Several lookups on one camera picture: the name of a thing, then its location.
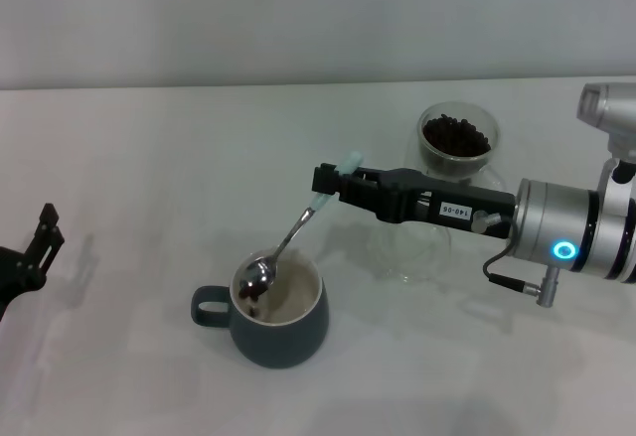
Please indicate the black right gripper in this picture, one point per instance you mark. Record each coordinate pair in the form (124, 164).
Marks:
(462, 207)

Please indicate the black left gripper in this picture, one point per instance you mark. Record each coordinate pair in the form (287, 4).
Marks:
(10, 277)

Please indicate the few coffee beans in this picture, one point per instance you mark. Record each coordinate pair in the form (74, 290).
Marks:
(251, 293)

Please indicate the dark blue-grey ceramic mug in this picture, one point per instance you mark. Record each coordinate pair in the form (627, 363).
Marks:
(283, 341)

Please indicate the coffee bean pile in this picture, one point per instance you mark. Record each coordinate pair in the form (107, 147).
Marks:
(457, 135)

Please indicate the clear glass saucer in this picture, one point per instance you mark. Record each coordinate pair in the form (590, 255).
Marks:
(412, 263)

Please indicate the clear double-wall glass cup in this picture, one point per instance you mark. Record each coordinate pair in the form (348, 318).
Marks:
(492, 123)

